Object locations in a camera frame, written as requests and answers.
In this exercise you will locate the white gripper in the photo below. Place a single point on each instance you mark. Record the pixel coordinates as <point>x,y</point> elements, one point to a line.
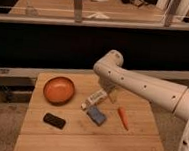
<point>109,88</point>

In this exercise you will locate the white plastic bottle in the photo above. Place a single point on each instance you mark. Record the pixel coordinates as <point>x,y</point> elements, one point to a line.
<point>94,98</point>

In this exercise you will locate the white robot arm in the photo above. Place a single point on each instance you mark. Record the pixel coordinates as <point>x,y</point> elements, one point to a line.
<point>171,96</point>

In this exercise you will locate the orange ceramic bowl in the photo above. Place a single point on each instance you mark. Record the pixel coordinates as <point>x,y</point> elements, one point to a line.
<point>59,90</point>

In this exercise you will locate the clear plastic bottle background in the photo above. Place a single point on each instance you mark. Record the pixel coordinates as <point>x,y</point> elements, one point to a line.
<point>30,10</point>

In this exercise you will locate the orange carrot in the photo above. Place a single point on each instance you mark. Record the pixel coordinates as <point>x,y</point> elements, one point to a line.
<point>123,117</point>

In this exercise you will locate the blue sponge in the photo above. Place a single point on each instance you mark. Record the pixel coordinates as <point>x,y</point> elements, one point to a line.
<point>97,116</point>

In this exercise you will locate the wooden cutting board table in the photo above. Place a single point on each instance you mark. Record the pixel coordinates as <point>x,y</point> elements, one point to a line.
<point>80,133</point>

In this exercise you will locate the black rectangular case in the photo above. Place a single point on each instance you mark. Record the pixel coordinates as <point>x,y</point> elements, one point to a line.
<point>53,120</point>

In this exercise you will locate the white crumpled paper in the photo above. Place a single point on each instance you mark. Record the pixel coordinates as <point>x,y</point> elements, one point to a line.
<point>98,15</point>

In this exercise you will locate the grey metal rail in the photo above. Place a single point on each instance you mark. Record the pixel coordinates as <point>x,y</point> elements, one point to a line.
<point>27,76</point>

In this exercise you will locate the grey metal post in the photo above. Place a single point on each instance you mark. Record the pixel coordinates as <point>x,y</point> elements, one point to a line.
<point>169,14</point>
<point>78,10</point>

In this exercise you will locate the grey metal post right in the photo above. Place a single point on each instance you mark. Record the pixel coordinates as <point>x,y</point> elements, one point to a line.
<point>169,14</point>

